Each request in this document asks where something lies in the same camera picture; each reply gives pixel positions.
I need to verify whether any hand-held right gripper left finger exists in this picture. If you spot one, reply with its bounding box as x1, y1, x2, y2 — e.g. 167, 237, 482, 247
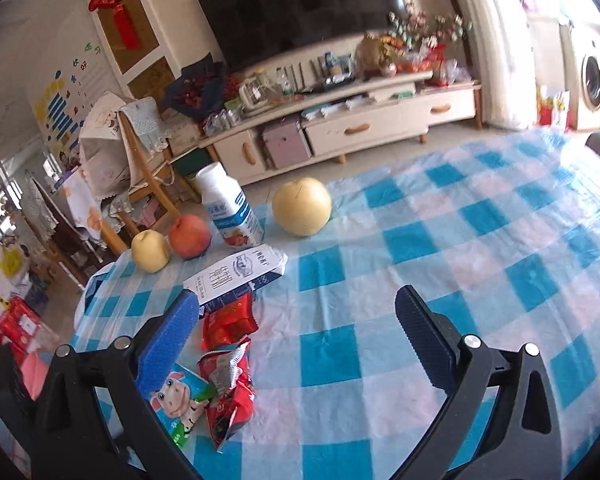
27, 289, 202, 480

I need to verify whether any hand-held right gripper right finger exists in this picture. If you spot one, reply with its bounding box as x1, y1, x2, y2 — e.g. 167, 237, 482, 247
390, 285, 564, 480

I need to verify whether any blue cow print carton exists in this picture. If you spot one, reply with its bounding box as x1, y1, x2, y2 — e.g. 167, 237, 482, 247
147, 364, 217, 448

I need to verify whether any red snack packet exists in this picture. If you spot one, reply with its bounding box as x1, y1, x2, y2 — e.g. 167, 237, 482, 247
198, 337, 256, 453
201, 294, 259, 352

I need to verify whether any blue checked plastic tablecloth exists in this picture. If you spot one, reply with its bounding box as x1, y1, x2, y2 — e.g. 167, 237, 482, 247
72, 127, 600, 480

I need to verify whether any yellow apple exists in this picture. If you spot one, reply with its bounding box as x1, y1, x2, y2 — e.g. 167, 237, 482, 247
131, 229, 171, 274

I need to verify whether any white milk carton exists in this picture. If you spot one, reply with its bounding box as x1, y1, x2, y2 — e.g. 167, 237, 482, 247
182, 246, 289, 314

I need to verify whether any red apple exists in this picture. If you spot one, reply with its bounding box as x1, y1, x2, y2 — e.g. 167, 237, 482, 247
167, 214, 212, 260

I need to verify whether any pink plastic basin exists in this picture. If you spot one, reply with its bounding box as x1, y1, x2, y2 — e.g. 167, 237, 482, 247
22, 352, 52, 401

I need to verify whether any white yoghurt bottle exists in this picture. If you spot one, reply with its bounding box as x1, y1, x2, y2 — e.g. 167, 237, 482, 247
195, 162, 265, 249

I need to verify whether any white cloth with orange print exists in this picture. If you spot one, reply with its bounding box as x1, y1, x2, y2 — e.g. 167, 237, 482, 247
62, 175, 107, 242

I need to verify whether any dark chair with lace cover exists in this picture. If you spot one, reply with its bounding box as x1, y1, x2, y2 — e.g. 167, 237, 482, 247
24, 170, 107, 282

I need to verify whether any yellow plastic bag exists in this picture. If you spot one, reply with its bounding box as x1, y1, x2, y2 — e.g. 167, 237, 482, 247
0, 247, 27, 279

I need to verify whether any yellow pear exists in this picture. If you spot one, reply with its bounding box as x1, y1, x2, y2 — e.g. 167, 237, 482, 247
271, 177, 333, 237

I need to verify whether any wooden chair with cloth covers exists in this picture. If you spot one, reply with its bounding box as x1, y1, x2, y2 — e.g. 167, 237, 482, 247
79, 92, 182, 222

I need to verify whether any cream television cabinet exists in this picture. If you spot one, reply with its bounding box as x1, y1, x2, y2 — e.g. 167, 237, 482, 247
197, 72, 483, 187

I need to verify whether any pink storage box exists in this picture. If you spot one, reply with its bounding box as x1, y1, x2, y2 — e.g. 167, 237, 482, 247
262, 115, 314, 170

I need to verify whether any dark blue flower bouquet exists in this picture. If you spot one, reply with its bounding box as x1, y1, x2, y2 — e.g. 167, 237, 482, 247
162, 55, 229, 122

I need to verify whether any glass kettle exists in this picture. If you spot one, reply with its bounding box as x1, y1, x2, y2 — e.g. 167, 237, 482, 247
240, 75, 276, 112

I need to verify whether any red gift bag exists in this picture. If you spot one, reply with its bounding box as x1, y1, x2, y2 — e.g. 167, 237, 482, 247
427, 45, 452, 87

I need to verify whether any brown gift bag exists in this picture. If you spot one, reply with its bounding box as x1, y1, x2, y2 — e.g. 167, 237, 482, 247
355, 32, 397, 82

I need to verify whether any white curtain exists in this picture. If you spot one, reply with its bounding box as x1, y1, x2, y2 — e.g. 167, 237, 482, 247
440, 0, 542, 132

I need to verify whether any white washing machine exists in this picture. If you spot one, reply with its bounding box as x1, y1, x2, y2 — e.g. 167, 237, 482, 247
560, 22, 600, 132

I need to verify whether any artificial flower arrangement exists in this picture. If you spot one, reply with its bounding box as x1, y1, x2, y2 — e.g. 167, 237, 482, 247
387, 2, 474, 62

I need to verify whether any black television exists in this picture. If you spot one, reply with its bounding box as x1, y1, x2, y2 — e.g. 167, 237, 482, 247
195, 0, 414, 74

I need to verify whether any wall poster with blue stripes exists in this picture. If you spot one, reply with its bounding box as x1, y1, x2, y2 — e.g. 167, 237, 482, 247
30, 42, 117, 162

